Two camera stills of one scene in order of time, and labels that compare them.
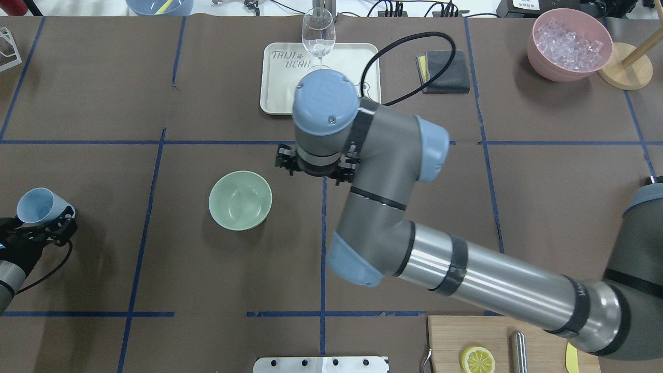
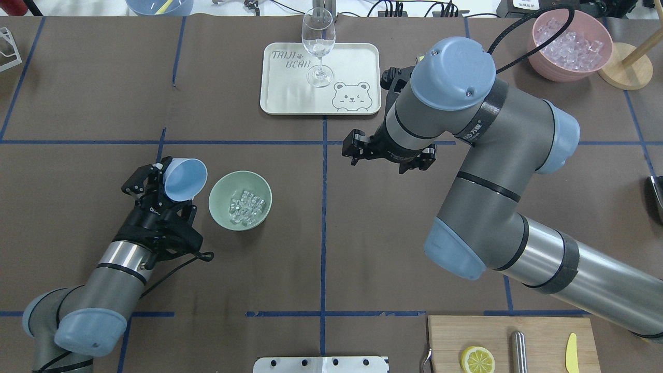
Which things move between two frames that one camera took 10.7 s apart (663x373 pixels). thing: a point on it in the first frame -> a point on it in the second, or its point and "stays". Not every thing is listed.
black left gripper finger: [68, 227] -> [185, 211]
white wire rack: [5, 32] stays
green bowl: [240, 200] stays
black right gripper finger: [285, 158] -> [355, 145]
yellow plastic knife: [572, 359] stays
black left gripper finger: [9, 225] -> [143, 182]
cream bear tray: [283, 65] stays
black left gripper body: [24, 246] -> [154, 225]
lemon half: [477, 359] stays
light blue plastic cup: [41, 204] -> [184, 178]
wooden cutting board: [449, 336] stays
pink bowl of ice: [568, 45] stays
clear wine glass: [318, 34] stays
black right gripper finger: [345, 171] -> [421, 161]
